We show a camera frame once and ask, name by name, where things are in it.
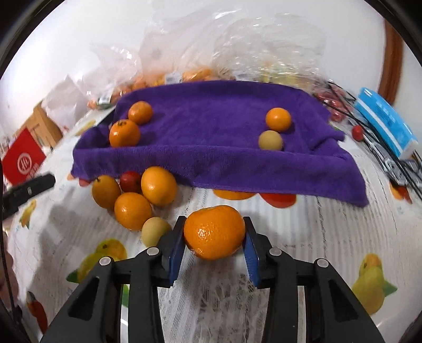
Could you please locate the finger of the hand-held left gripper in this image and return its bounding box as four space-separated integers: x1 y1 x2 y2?
0 173 56 218

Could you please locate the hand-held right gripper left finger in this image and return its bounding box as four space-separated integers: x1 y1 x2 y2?
40 216 187 343

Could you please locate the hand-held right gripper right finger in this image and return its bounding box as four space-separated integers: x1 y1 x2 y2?
242 216 386 343

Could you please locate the small yellow round fruit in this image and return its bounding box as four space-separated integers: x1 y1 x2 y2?
141 217 172 248
258 130 284 151

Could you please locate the orange mandarin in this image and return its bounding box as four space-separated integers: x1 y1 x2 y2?
127 101 154 125
114 192 153 231
265 107 292 132
109 119 141 148
92 175 121 209
183 205 246 261

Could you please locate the orange mango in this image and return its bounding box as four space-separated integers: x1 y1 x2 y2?
141 166 179 207

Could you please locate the red paper bag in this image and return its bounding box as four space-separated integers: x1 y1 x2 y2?
2 128 47 185

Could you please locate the fruit print tablecloth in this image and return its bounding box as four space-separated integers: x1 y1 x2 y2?
7 109 422 343

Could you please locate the white plastic bag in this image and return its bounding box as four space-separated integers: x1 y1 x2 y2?
43 74 89 132

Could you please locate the purple towel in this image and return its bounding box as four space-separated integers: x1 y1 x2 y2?
70 80 370 208

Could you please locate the clear plastic bag of mandarins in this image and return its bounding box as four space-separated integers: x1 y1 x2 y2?
86 44 149 109

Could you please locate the bunch of red cherry tomatoes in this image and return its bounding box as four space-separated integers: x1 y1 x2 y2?
311 89 350 122

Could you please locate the blue tissue pack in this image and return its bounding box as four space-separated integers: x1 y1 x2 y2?
353 87 419 159

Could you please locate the clear plastic bag of yellow fruit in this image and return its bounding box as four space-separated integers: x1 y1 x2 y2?
211 13 327 91

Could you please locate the black wire rack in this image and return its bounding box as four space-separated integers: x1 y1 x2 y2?
316 82 422 198

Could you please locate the brown wooden door frame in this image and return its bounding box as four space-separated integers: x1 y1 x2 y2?
377 20 405 106

